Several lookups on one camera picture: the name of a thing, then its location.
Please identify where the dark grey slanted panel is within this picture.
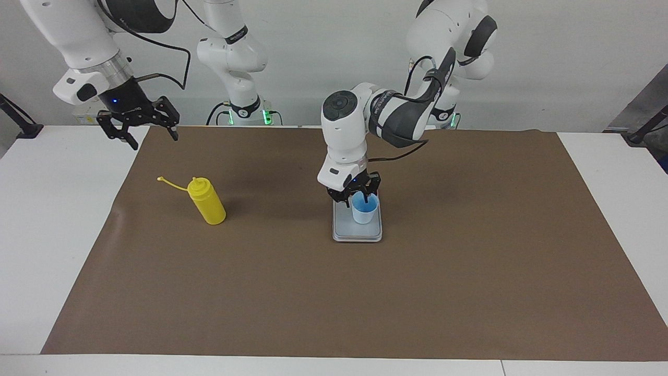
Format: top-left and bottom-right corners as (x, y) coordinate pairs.
(605, 78), (668, 131)

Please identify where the white power box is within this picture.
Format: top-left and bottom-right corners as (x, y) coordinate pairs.
(72, 103), (101, 125)

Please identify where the black clamp stand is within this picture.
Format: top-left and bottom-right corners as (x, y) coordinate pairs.
(0, 93), (44, 139)
(626, 104), (668, 146)

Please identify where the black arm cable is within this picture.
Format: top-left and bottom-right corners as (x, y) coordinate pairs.
(97, 0), (192, 89)
(368, 55), (435, 162)

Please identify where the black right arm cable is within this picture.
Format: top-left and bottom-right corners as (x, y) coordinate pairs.
(97, 0), (192, 89)

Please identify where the black base power cable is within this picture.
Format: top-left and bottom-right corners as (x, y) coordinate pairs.
(206, 101), (233, 126)

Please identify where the brown table mat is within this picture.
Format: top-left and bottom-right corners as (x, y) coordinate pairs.
(41, 125), (668, 362)

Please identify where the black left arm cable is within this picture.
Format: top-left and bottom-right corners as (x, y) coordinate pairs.
(368, 55), (435, 162)

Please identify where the light blue paper cup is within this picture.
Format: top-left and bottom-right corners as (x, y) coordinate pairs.
(351, 192), (380, 225)

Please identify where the silver digital kitchen scale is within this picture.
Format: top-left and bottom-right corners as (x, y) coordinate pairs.
(332, 197), (383, 243)

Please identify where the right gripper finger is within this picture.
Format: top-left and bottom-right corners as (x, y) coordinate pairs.
(97, 112), (139, 151)
(151, 97), (181, 142)

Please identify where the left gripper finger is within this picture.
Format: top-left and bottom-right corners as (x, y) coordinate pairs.
(364, 171), (382, 204)
(327, 185), (353, 208)

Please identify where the yellow squeeze bottle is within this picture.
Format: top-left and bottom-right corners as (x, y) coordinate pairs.
(157, 176), (227, 226)

